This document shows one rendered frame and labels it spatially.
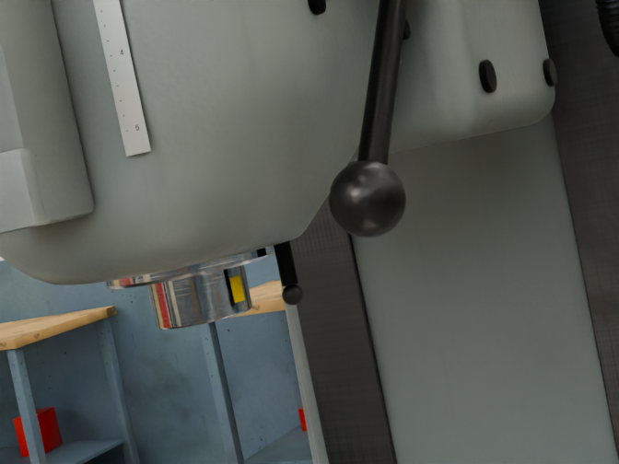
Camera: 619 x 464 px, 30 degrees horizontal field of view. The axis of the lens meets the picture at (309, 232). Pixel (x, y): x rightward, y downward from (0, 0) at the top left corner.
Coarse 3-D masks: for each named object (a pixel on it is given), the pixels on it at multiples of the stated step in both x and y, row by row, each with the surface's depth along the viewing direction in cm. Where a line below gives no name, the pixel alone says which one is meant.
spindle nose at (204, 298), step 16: (224, 272) 54; (240, 272) 55; (160, 288) 54; (176, 288) 54; (192, 288) 54; (208, 288) 54; (224, 288) 54; (160, 304) 54; (176, 304) 54; (192, 304) 54; (208, 304) 54; (224, 304) 54; (240, 304) 55; (160, 320) 55; (176, 320) 54; (192, 320) 54; (208, 320) 54
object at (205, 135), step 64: (64, 0) 46; (128, 0) 45; (192, 0) 45; (256, 0) 46; (320, 0) 49; (64, 64) 47; (128, 64) 45; (192, 64) 45; (256, 64) 46; (320, 64) 49; (128, 128) 46; (192, 128) 45; (256, 128) 47; (320, 128) 51; (128, 192) 46; (192, 192) 46; (256, 192) 48; (320, 192) 54; (0, 256) 52; (64, 256) 48; (128, 256) 48; (192, 256) 49
